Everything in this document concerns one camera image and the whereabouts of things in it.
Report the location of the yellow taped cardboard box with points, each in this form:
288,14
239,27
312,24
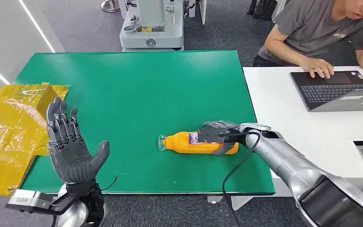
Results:
9,131

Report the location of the person's right hand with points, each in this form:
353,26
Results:
317,65

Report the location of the white frame post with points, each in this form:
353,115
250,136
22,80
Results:
202,12

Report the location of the dark grey laptop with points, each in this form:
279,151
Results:
331,91

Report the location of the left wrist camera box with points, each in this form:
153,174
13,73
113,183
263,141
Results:
21,199

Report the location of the white table foot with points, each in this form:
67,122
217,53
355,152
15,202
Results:
214,199

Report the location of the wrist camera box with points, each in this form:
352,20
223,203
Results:
209,134
21,199

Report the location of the white table leg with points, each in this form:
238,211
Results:
241,202

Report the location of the chrome round stand base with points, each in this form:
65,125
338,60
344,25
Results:
110,6

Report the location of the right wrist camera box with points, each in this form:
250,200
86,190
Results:
209,134

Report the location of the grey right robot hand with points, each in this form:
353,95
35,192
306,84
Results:
223,149

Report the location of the white machine base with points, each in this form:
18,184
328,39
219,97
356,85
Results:
151,34

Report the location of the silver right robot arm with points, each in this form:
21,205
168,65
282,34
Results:
281,159

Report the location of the person's right forearm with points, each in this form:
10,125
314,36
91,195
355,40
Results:
281,55

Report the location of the orange bottle with clear cap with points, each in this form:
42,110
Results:
181,144

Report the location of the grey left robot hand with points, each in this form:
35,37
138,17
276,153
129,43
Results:
72,159

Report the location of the person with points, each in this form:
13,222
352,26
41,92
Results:
310,25

